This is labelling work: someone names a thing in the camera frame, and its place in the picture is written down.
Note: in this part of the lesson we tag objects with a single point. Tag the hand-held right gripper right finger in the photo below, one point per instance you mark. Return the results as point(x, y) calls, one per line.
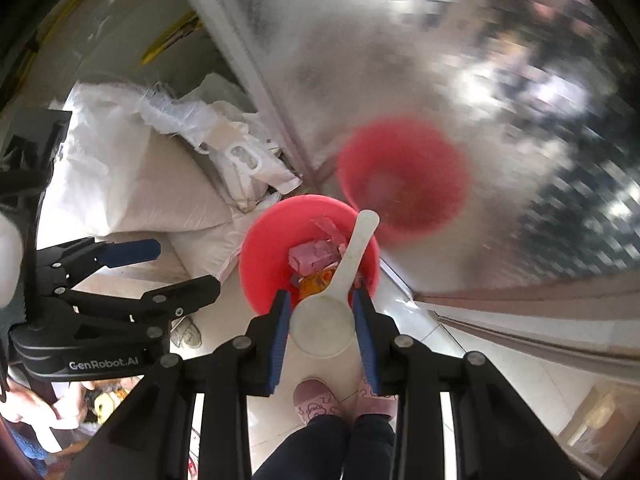
point(367, 340)

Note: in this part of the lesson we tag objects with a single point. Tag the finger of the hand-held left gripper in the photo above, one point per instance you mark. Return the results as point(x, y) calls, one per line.
point(185, 295)
point(127, 252)

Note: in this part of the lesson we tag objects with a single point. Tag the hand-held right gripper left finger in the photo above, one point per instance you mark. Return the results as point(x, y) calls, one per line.
point(280, 340)

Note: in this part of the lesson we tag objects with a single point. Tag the white plastic scoop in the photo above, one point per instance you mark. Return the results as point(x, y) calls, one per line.
point(320, 325)

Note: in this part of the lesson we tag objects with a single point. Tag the red plastic bin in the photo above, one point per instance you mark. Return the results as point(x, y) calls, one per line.
point(265, 260)

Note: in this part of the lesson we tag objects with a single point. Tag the person's left hand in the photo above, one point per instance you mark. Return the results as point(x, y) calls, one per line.
point(35, 405)

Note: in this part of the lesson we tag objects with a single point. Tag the white patterned shoe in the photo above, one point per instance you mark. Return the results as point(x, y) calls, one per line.
point(187, 335)

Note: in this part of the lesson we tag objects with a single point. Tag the small white woven sack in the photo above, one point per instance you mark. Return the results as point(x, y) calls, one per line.
point(210, 245)

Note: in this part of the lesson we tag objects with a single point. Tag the pink slipper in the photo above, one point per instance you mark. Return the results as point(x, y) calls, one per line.
point(377, 400)
point(315, 402)

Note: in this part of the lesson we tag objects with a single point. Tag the large white woven sack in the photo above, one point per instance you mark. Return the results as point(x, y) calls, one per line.
point(150, 185)

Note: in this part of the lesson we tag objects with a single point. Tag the person's right leg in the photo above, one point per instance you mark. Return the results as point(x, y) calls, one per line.
point(372, 447)

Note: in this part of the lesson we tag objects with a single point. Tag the person's leg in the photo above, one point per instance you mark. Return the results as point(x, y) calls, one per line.
point(305, 450)
point(372, 447)

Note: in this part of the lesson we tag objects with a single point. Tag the person's left leg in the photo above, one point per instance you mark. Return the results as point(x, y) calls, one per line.
point(305, 450)

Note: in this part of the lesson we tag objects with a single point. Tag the white plastic bag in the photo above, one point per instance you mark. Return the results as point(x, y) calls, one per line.
point(250, 160)

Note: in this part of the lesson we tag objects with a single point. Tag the stainless steel cabinet door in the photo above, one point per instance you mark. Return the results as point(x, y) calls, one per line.
point(400, 35)

